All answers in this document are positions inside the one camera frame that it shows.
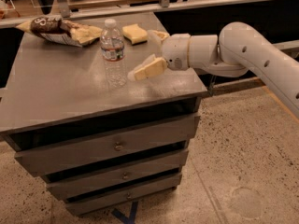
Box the grey metal railing frame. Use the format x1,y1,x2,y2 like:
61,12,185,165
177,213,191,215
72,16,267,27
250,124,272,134
0,0,299,97

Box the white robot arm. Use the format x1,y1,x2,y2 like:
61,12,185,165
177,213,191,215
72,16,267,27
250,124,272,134
128,22,299,117

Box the top grey drawer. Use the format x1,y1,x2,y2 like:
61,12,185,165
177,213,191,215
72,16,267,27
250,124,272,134
15,114,199,176

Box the middle grey drawer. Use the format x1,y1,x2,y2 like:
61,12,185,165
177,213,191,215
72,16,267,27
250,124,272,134
47,148,188,200

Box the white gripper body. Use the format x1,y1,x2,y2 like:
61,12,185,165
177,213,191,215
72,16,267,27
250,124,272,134
162,34,191,70

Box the brown and yellow chip bag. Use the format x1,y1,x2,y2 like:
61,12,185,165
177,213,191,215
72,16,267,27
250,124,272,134
16,17,102,47

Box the bottom grey drawer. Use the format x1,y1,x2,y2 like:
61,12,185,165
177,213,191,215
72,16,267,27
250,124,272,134
65,173,182,216

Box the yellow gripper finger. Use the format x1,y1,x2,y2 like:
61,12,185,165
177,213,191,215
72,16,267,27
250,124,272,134
148,30,170,46
127,54,167,81

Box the clear plastic water bottle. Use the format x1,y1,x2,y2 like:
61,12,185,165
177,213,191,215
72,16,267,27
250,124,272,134
100,19,126,89

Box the yellow sponge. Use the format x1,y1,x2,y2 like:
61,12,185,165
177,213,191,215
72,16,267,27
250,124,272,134
122,24,148,45

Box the grey three-drawer cabinet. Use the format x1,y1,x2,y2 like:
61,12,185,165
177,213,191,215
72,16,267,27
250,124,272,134
0,12,208,217

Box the grey drawer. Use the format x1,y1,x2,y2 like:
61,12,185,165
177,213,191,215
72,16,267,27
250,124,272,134
47,148,188,200
15,114,199,176
65,173,182,216

